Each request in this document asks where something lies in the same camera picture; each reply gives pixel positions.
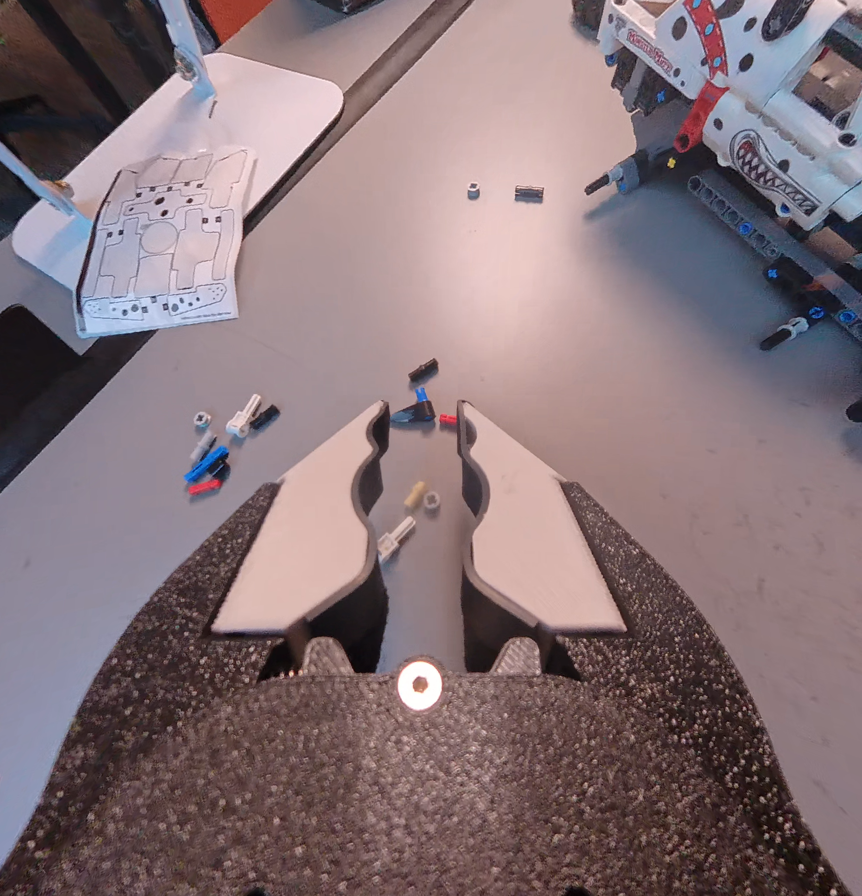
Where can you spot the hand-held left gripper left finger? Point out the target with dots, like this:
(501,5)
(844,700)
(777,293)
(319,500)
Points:
(305,553)

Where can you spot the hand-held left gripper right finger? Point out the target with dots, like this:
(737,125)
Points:
(543,553)

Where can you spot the black lego tooth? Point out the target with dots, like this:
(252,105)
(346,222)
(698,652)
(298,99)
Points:
(410,414)

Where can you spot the white lego truck model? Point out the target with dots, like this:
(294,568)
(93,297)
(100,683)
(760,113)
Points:
(753,105)

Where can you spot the small red black lego piece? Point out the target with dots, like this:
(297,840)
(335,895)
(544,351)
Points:
(204,487)

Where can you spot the tan lego pin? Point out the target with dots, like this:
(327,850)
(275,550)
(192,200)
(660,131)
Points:
(414,493)

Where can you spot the short black lego pin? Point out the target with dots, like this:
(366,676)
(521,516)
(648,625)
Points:
(529,192)
(265,416)

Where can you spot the light grey lego pin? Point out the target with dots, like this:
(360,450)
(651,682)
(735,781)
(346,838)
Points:
(203,445)

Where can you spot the black lego connector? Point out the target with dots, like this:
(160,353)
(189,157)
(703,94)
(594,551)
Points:
(424,369)

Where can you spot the white sticker sheet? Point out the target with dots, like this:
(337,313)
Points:
(158,245)

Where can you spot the white booklet stand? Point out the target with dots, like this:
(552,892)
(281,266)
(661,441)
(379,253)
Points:
(277,112)

